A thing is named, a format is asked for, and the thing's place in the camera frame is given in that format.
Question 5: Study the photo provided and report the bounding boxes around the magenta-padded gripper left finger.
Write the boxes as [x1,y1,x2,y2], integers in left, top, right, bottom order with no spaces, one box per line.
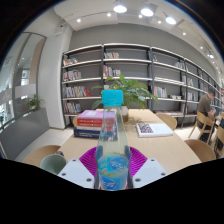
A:
[57,146,100,190]

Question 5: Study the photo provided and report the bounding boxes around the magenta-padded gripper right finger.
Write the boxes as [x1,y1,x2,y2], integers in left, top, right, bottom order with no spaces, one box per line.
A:
[128,146,168,190]

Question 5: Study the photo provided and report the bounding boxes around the clear bottle with blue cap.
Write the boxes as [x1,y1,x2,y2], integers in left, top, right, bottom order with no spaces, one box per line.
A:
[94,89,132,192]

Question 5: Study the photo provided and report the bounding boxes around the pale green patterned mug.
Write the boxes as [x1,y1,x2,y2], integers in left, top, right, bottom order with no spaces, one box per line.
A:
[39,153,68,176]

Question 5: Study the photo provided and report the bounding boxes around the white book with patterned cover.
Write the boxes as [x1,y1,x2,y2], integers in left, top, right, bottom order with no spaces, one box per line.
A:
[135,122,174,138]

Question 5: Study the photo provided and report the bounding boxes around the thin white book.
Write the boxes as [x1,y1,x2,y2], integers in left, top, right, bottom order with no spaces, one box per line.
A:
[74,125,103,131]

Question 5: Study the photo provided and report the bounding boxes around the red book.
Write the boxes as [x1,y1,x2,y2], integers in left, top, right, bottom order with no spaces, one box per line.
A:
[76,118,104,128]

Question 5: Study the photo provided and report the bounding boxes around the pink book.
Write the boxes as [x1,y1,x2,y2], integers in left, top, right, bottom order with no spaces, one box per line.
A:
[77,109,116,120]

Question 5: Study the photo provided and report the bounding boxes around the small green potted plant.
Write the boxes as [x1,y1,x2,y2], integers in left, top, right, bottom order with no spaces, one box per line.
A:
[24,94,46,113]

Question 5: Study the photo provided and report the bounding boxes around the large green potted plant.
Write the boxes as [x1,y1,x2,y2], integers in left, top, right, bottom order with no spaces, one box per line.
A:
[91,73,160,123]

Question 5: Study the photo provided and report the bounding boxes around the person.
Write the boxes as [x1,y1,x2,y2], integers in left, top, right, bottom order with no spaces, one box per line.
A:
[196,89,218,143]

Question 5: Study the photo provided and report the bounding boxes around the grey shelf unit with books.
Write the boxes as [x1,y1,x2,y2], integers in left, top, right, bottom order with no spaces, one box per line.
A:
[60,42,223,129]

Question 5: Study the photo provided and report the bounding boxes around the round ceiling lights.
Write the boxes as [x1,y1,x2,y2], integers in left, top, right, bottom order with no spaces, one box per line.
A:
[74,3,216,61]

